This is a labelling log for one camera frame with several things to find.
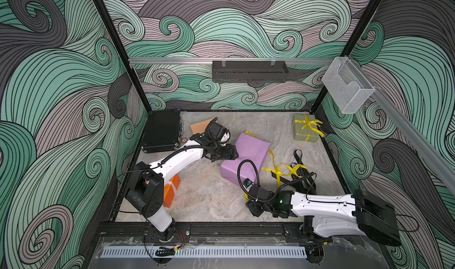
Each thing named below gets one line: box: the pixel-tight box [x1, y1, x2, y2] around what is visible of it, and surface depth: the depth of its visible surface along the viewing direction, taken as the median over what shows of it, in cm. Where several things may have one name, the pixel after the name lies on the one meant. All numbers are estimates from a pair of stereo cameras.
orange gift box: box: [162, 174, 182, 208], surface depth 77 cm
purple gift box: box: [220, 130, 271, 186], surface depth 87 cm
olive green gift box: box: [293, 113, 319, 143], surface depth 105 cm
